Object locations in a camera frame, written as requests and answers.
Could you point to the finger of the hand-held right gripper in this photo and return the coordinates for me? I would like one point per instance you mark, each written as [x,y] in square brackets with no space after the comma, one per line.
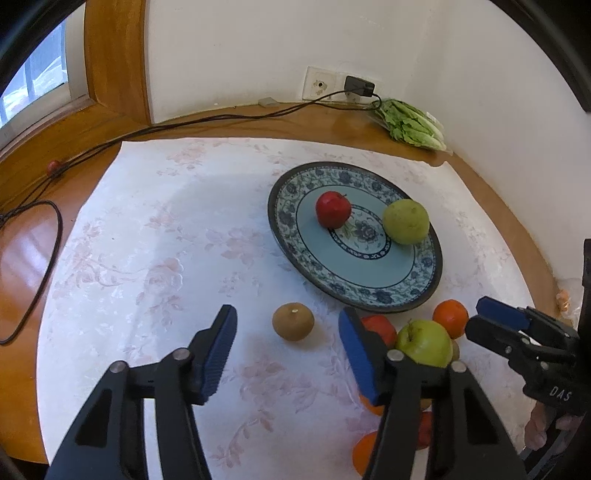
[489,336]
[501,311]

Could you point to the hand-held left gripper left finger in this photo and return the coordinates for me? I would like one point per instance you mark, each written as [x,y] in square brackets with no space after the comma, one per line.
[221,350]

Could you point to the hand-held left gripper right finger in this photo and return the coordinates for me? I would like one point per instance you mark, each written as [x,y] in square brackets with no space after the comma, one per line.
[358,355]

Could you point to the red apple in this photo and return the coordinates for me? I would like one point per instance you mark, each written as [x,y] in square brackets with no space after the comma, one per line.
[425,429]
[381,327]
[333,208]

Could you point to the brown kiwi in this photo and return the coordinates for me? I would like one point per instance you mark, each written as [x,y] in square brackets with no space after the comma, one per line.
[293,322]
[455,350]
[425,403]

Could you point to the orange tangerine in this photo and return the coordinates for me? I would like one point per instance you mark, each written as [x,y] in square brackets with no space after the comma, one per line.
[371,406]
[450,317]
[364,454]

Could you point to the green apple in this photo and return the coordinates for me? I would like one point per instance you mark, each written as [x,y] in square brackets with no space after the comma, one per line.
[425,344]

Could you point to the blue floral ceramic plate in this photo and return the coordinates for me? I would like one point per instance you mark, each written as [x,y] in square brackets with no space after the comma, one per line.
[323,258]

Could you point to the person's right hand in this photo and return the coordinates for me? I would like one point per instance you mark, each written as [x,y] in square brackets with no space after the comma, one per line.
[538,427]

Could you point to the clear plastic bag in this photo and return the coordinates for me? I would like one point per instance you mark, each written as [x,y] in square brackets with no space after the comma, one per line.
[570,288]

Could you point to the white floral tablecloth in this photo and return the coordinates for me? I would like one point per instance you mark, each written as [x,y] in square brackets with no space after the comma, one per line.
[161,277]

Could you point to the large yellow-green pear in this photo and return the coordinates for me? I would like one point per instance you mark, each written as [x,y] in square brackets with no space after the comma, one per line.
[406,221]

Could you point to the bagged green lettuce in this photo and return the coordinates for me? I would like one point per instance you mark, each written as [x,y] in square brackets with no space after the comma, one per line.
[411,127]

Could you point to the small red round object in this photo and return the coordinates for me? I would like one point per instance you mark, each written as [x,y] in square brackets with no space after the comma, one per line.
[54,166]

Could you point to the small white plastic piece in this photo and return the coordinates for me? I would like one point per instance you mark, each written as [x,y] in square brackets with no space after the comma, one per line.
[267,102]

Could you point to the black plug-in charger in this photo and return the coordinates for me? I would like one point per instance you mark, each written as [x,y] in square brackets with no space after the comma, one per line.
[359,86]

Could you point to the glass window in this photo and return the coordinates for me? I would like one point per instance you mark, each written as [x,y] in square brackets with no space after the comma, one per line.
[41,74]

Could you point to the white antenna wall socket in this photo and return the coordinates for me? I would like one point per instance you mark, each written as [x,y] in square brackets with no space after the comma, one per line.
[321,84]

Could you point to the wooden window frame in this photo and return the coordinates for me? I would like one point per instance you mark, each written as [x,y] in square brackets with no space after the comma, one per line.
[115,55]

